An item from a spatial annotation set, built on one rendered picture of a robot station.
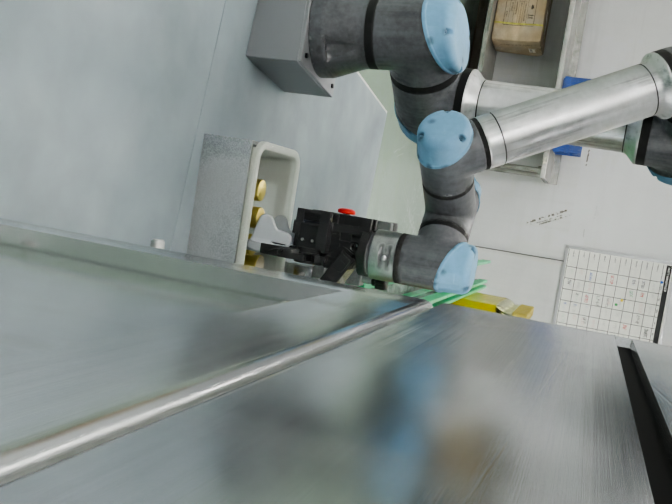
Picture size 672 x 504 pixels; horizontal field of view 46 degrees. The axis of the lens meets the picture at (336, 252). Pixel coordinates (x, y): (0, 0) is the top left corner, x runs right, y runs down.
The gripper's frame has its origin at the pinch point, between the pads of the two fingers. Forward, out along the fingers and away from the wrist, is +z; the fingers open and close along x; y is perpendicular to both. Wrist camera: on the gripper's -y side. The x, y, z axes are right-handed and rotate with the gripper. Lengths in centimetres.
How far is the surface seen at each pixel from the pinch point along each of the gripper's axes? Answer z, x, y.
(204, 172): 4.5, 9.3, 10.1
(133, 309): -35, 88, 4
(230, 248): -1.5, 9.3, -0.2
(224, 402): -44, 100, 5
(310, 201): 5.5, -40.5, 8.0
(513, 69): 42, -608, 148
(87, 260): -25, 77, 4
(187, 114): 5.5, 14.9, 17.6
